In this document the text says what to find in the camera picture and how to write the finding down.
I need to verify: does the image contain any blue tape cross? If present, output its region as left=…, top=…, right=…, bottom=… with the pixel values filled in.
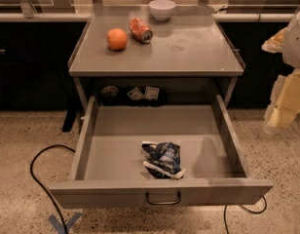
left=48, top=213, right=83, bottom=234

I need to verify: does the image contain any black floor cable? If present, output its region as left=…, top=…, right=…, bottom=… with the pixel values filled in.
left=223, top=196, right=268, bottom=234
left=29, top=144, right=76, bottom=234

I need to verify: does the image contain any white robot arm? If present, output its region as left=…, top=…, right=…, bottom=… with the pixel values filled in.
left=262, top=10, right=300, bottom=135

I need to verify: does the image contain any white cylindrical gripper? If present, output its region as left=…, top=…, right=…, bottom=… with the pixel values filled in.
left=261, top=27, right=300, bottom=135

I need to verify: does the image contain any white tag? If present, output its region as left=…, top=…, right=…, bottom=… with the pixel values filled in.
left=127, top=87, right=143, bottom=101
left=144, top=87, right=160, bottom=100

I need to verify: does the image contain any red soda can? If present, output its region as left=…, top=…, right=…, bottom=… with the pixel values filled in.
left=130, top=18, right=153, bottom=44

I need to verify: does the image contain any black drawer handle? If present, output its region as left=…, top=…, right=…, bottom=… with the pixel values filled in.
left=145, top=192, right=181, bottom=206

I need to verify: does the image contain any white tag right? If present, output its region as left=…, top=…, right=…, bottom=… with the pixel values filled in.
left=144, top=87, right=160, bottom=100

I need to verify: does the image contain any blue chip bag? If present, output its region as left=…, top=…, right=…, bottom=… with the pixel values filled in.
left=141, top=141, right=185, bottom=179

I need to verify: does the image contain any black floor cable right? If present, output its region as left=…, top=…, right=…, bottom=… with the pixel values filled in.
left=223, top=196, right=268, bottom=234

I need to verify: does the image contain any white tag left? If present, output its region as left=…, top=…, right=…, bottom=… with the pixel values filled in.
left=127, top=87, right=143, bottom=101

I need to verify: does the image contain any black floor cable left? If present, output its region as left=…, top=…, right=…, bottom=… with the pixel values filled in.
left=29, top=144, right=76, bottom=234

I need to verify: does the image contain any orange fruit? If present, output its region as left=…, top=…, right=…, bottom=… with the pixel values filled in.
left=107, top=28, right=128, bottom=51

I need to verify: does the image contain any white horizontal rail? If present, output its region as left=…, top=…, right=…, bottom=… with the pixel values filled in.
left=0, top=13, right=294, bottom=22

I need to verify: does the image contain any grey counter cabinet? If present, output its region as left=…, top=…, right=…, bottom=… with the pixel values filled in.
left=69, top=6, right=244, bottom=106

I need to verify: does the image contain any round grey object in cabinet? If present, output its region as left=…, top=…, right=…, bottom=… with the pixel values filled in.
left=100, top=86, right=119, bottom=99

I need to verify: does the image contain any grey open drawer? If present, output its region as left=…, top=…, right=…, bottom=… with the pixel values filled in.
left=50, top=97, right=273, bottom=209

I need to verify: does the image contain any white bowl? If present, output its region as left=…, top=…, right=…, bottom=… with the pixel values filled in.
left=149, top=0, right=176, bottom=21

